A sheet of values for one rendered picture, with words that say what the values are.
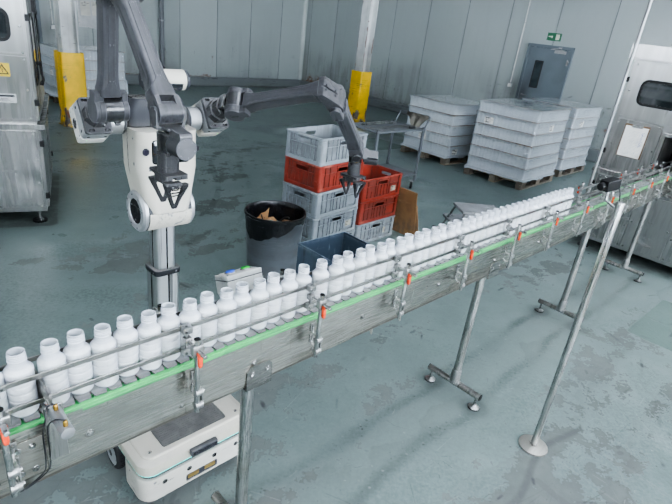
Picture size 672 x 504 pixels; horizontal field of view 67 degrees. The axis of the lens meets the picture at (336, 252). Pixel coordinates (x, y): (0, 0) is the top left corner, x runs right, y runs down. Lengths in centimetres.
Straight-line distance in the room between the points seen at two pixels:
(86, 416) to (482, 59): 1230
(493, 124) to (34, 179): 614
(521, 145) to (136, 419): 720
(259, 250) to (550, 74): 953
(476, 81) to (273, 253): 1007
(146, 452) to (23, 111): 335
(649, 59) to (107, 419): 546
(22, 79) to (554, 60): 1003
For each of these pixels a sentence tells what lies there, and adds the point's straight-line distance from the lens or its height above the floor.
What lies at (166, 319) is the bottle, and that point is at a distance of 144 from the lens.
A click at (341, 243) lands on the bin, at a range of 261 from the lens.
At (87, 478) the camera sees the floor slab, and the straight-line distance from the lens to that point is 262.
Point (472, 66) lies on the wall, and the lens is 1318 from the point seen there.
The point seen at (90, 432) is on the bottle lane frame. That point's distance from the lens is 146.
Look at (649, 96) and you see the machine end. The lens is 592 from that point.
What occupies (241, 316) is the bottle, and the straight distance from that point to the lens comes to 157.
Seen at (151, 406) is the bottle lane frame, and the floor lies 90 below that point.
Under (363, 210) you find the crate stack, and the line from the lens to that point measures 478.
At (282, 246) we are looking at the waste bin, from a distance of 360.
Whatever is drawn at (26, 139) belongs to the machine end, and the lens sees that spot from 500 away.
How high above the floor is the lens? 189
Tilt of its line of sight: 24 degrees down
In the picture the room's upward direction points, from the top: 7 degrees clockwise
